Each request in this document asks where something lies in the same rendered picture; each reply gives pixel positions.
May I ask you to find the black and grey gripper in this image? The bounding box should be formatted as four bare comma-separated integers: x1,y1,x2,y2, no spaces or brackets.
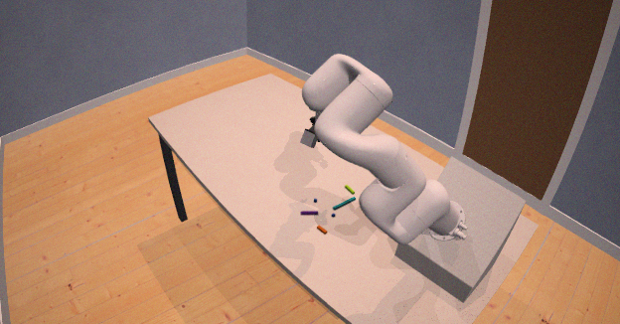
310,111,321,126

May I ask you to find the turquoise rod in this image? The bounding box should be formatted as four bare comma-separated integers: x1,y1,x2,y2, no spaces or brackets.
333,197,356,211

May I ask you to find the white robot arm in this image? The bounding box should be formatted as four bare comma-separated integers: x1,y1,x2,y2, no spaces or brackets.
300,54,468,244

